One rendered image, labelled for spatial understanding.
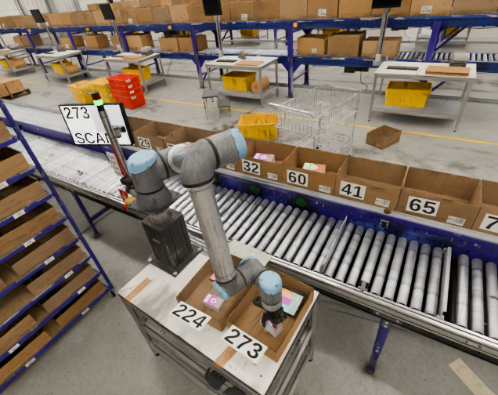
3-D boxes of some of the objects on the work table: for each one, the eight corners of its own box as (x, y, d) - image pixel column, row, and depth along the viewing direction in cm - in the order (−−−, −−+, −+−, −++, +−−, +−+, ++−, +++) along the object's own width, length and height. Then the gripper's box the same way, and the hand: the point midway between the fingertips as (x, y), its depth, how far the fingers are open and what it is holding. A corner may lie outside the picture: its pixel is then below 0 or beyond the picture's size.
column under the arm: (175, 277, 176) (160, 238, 156) (146, 261, 189) (129, 222, 169) (203, 249, 192) (193, 210, 173) (175, 236, 205) (163, 198, 185)
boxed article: (219, 313, 154) (218, 308, 152) (203, 306, 159) (202, 301, 156) (225, 304, 158) (223, 299, 155) (209, 298, 162) (207, 292, 160)
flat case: (294, 317, 147) (294, 316, 146) (261, 302, 156) (261, 300, 155) (304, 297, 156) (304, 295, 155) (272, 283, 165) (272, 280, 164)
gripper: (271, 320, 124) (272, 345, 137) (290, 300, 131) (290, 325, 144) (256, 307, 129) (259, 332, 142) (275, 289, 136) (276, 314, 149)
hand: (270, 324), depth 144 cm, fingers open, 6 cm apart
